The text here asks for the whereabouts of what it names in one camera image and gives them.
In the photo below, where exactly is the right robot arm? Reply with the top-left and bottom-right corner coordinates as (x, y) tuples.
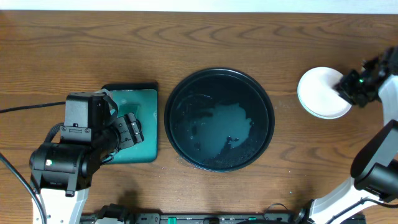
(295, 47), (397, 223)

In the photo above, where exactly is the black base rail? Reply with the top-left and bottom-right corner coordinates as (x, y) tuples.
(80, 212), (366, 224)

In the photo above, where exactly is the rectangular black water tray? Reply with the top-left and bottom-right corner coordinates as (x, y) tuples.
(103, 82), (159, 164)

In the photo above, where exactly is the white plate with stain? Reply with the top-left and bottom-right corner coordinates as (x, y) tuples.
(297, 67), (353, 118)

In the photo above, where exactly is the mint plate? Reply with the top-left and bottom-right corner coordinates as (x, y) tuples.
(298, 94), (351, 119)

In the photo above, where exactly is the green yellow sponge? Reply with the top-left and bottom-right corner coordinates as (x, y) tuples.
(118, 101), (141, 117)

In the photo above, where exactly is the round black tray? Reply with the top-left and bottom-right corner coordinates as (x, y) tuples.
(164, 68), (275, 172)

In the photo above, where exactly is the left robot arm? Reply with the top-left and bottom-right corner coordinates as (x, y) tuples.
(30, 92), (144, 223)

